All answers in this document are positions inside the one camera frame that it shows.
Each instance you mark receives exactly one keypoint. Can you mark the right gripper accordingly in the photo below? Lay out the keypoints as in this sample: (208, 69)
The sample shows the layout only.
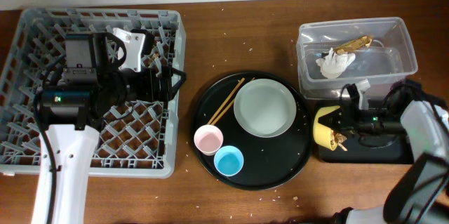
(350, 113)

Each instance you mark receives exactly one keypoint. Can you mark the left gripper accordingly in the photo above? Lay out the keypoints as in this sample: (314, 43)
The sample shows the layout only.
(166, 90)

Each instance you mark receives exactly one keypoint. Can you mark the food scraps pile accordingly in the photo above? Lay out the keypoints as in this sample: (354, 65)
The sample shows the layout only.
(338, 139)

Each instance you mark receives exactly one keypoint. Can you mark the yellow bowl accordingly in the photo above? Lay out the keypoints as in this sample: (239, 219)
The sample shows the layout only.
(323, 135)

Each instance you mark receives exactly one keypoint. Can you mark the wooden chopstick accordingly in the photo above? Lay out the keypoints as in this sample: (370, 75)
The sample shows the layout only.
(222, 106)
(226, 108)

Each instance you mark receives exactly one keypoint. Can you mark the white napkin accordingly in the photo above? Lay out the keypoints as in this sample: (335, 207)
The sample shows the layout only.
(333, 64)

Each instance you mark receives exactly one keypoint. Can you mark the pink cup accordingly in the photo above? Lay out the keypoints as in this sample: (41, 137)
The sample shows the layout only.
(208, 139)

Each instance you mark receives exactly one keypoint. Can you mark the gold foil wrapper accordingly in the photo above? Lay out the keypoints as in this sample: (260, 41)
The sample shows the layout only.
(353, 45)

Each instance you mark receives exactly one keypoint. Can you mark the grey round plate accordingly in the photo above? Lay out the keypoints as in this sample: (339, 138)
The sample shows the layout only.
(265, 108)

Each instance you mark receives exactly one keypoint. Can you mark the blue cup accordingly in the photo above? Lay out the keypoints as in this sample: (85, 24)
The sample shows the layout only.
(228, 160)

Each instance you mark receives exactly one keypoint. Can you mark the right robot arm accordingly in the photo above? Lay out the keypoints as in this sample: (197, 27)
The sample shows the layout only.
(423, 118)

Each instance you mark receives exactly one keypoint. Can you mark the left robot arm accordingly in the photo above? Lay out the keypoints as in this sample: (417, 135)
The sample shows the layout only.
(98, 71)

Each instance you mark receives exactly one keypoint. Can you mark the grey plastic dishwasher rack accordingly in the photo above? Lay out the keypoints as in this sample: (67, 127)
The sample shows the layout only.
(138, 139)

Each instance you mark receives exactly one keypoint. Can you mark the black rectangular tray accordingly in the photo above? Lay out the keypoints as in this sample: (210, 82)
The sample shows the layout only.
(387, 149)

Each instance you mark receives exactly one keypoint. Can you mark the small clear plastic bin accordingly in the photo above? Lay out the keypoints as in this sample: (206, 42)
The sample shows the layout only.
(381, 66)

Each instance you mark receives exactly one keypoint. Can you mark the large clear plastic bin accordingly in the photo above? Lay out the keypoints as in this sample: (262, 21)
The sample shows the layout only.
(386, 32)

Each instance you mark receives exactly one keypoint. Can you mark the round black serving tray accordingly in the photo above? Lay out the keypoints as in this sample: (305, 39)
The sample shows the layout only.
(267, 162)

